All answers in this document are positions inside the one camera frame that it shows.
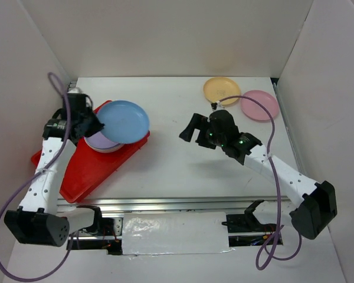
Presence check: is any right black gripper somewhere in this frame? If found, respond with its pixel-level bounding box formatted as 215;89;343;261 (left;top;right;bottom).
179;113;225;149

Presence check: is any lilac plate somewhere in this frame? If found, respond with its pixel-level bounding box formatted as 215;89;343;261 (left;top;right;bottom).
84;132;123;153

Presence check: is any blue plate back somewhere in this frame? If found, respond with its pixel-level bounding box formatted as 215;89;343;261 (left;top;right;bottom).
97;100;150;144

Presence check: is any orange plate back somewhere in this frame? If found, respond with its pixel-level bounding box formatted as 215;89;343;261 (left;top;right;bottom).
203;77;241;107

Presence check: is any pink plate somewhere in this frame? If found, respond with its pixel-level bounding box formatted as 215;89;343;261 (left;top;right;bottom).
240;90;280;122

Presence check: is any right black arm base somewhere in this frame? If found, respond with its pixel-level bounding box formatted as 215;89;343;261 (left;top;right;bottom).
221;200;276;233

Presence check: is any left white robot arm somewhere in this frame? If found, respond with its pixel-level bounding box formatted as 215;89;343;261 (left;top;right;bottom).
4;93;105;246

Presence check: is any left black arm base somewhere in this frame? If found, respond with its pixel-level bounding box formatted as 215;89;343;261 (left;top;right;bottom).
78;206;123;242

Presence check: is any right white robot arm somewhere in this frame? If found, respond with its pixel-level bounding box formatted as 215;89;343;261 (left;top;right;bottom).
179;110;337;239

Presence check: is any red plastic bin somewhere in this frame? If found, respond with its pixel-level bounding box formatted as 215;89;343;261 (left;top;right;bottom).
31;100;152;204

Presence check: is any white taped cover panel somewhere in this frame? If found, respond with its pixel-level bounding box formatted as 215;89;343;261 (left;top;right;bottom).
122;212;230;255

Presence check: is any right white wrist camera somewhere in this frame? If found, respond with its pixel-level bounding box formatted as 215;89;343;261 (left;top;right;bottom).
211;101;223;111

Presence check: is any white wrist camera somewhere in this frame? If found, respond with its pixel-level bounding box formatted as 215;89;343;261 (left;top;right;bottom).
67;87;84;96
211;101;223;111

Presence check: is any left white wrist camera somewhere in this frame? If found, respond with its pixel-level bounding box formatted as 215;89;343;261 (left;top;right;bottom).
67;87;84;96

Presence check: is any aluminium front rail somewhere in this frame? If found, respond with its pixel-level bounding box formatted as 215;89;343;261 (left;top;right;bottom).
57;196;277;214

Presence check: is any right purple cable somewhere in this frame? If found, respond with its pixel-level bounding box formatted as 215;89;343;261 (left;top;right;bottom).
211;94;302;271

